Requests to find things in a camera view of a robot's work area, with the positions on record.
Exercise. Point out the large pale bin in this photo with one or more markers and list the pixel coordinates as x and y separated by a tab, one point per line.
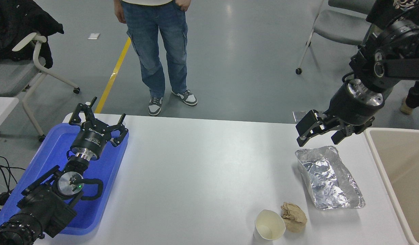
406	177

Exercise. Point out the crumpled silver foil tray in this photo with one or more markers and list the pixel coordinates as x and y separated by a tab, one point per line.
327	177

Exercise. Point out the small white side table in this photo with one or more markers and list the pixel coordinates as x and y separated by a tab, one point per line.
2	109

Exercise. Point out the person's left hand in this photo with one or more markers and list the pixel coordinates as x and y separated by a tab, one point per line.
183	4

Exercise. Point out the blue plastic tray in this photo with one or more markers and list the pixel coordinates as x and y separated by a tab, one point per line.
104	163

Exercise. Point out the black jacket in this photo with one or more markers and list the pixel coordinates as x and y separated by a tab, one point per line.
15	27

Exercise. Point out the white paper cup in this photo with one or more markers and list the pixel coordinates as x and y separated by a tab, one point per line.
269	224

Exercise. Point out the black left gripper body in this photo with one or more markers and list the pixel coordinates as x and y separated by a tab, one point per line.
90	141

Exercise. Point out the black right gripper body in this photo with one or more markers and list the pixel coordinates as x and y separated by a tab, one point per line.
350	109

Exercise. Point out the crumpled tan paper ball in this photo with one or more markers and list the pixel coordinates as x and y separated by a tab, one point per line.
294	217

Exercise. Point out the person's right hand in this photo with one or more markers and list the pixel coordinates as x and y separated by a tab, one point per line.
120	12

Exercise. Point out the grey chair with white armrest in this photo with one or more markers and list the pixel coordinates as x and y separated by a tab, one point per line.
12	75

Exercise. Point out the metal floor plate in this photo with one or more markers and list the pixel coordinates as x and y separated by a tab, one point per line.
297	115

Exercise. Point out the grey chair with castors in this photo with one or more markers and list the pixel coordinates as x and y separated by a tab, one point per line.
338	27

